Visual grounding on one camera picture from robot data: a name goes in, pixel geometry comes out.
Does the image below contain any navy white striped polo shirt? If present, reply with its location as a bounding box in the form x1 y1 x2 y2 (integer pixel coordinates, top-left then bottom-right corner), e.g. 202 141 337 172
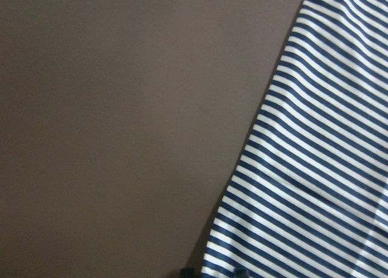
201 0 387 277

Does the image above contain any brown table mat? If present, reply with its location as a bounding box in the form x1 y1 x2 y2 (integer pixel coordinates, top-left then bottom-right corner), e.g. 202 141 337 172
1 0 302 277

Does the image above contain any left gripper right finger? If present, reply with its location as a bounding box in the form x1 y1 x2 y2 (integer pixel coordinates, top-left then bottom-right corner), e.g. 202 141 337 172
233 268 248 278

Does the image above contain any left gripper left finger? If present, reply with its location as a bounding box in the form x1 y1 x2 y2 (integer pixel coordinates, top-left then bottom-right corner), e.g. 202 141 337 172
180 268 197 278

